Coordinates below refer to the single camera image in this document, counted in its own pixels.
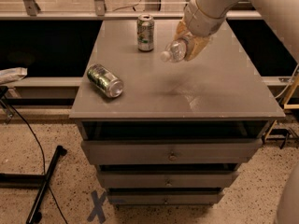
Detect middle grey drawer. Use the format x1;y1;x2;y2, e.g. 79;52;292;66
97;172;238;189

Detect grey drawer cabinet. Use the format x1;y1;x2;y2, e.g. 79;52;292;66
70;21;284;194

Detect black floor cable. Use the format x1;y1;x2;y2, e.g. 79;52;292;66
0;96;69;224

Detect clear plastic water bottle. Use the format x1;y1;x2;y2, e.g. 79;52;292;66
161;38;188;63

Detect top grey drawer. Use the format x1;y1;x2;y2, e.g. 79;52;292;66
81;139;262;165

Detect upright 7up can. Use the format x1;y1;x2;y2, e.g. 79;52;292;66
137;14;154;51

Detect grey metal railing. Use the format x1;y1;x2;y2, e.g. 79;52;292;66
0;0;263;21

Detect silver foil bag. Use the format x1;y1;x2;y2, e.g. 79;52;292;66
0;67;27;84

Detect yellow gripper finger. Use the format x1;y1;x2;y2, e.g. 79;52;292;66
185;35;210;62
174;20;191;40

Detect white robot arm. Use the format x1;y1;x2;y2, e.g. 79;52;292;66
175;0;299;224

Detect green can lying sideways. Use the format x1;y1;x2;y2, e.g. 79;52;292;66
87;64;124;98

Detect bottom grey drawer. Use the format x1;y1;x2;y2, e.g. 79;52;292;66
107;191;223;205

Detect black metal stand base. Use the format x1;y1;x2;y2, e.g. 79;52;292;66
0;146;67;224

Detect grey drawer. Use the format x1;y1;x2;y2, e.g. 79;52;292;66
97;172;238;189
81;139;262;165
107;191;223;205

